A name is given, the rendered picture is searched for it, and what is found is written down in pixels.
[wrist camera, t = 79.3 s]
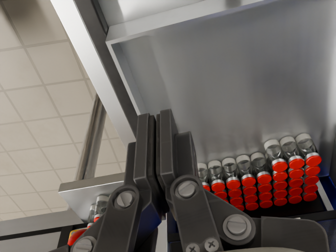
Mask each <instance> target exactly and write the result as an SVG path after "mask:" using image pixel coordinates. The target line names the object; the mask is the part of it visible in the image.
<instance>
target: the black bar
mask: <svg viewBox="0 0 336 252"><path fill-rule="evenodd" d="M73 2H74V5H75V7H76V9H77V11H78V13H79V16H80V18H81V20H82V22H83V24H84V27H85V29H86V31H87V33H88V35H89V38H90V40H91V42H92V44H93V46H94V49H95V51H96V53H97V55H98V57H99V60H100V62H101V64H102V66H103V68H104V71H105V73H106V75H107V77H108V79H109V82H110V84H111V86H112V88H113V90H114V93H115V95H116V97H117V99H118V101H119V104H120V106H121V108H122V110H123V112H124V115H125V117H126V119H127V121H128V123H129V126H130V128H131V130H132V132H133V134H134V137H135V139H136V137H137V124H138V115H137V113H136V110H135V108H134V106H133V103H132V101H131V99H130V97H129V94H128V92H127V90H126V87H125V85H124V83H123V81H122V78H121V76H120V74H119V72H118V69H117V67H116V65H115V62H114V60H113V58H112V56H111V53H110V51H109V49H108V47H107V44H106V38H107V34H108V31H109V27H108V24H107V22H106V19H105V17H104V14H103V12H102V9H101V7H100V4H99V2H98V0H73Z"/></svg>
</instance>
